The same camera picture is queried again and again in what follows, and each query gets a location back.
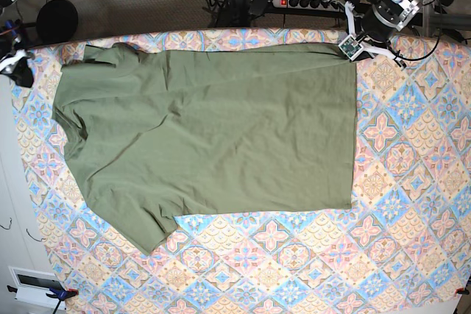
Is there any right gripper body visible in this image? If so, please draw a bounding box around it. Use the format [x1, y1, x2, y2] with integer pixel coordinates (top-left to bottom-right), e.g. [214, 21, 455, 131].
[1, 40, 31, 74]

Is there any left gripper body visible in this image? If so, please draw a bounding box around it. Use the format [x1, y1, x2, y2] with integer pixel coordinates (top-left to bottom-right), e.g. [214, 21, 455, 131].
[339, 1, 407, 69]

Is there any green t-shirt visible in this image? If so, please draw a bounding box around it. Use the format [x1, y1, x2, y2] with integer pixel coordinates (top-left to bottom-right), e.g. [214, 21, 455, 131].
[52, 43, 357, 254]

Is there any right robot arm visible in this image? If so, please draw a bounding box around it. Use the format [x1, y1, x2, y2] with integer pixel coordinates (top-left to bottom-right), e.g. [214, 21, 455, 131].
[1, 0, 34, 88]

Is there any black round stool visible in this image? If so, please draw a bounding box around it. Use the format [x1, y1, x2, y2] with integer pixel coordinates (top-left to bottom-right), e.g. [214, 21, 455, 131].
[35, 0, 78, 44]

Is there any white power strip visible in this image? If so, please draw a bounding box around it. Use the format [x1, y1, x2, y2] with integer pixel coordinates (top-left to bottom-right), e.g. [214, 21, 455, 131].
[272, 0, 341, 11]

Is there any patterned tablecloth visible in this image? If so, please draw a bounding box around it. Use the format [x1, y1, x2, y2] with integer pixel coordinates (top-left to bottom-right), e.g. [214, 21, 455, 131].
[12, 37, 470, 313]

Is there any blue clamp bottom left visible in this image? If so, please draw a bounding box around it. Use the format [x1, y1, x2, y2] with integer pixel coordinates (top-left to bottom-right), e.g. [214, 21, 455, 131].
[7, 285, 79, 313]

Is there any orange clamp bottom right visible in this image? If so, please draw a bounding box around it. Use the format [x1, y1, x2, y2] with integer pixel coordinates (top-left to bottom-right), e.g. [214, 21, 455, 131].
[456, 288, 470, 296]

